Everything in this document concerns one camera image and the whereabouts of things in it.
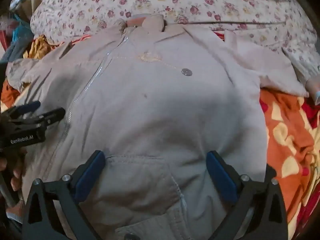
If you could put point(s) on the teal cloth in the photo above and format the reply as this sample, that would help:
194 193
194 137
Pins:
18 33

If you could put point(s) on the grey cloth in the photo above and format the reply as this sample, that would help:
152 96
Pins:
15 51

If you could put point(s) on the person's left hand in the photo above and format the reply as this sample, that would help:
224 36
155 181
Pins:
16 173

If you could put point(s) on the beige zip jacket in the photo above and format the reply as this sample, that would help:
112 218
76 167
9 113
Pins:
150 105

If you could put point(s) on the orange printed blanket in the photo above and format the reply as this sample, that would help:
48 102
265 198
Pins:
287 142

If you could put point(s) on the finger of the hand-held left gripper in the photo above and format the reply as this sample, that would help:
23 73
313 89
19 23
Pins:
28 107
51 116

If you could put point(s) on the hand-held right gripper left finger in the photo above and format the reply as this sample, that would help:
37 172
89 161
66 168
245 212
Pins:
90 176

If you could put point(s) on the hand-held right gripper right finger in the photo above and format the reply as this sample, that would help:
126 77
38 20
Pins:
220 177

